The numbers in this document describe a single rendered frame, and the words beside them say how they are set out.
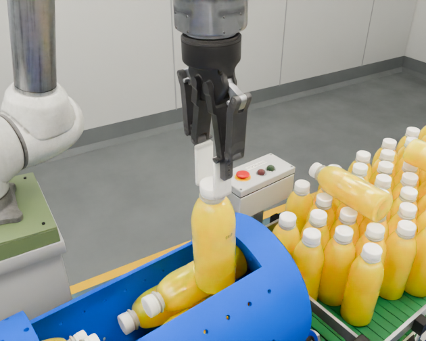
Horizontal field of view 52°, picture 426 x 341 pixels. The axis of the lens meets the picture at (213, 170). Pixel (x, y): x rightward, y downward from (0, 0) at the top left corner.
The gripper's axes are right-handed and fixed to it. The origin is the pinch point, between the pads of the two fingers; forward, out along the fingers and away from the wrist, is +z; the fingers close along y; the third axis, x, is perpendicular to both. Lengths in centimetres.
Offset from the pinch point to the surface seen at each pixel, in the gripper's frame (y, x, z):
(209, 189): 1.2, -1.5, 2.2
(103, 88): -266, 91, 94
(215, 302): 7.6, -5.5, 17.7
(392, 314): 14, 41, 49
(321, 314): 7.1, 23.5, 42.6
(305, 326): 13.9, 9.0, 28.3
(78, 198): -203, 36, 139
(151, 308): -3.8, -10.8, 26.2
